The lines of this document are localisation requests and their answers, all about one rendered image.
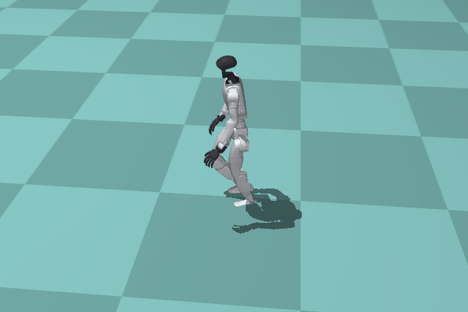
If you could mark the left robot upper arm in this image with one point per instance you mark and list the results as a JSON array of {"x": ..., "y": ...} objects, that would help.
[{"x": 233, "y": 99}]

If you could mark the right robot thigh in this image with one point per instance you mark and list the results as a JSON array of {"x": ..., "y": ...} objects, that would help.
[{"x": 219, "y": 163}]

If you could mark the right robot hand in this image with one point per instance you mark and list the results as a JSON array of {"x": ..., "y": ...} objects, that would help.
[{"x": 215, "y": 122}]

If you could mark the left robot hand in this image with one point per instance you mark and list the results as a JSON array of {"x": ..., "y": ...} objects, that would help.
[{"x": 213, "y": 155}]

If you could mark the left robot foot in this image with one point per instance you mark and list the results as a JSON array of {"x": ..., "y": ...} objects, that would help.
[{"x": 243, "y": 202}]

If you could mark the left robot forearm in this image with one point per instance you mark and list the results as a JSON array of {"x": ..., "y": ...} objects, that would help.
[{"x": 228, "y": 132}]

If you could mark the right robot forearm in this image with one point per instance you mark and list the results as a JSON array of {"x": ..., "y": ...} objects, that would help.
[{"x": 224, "y": 111}]

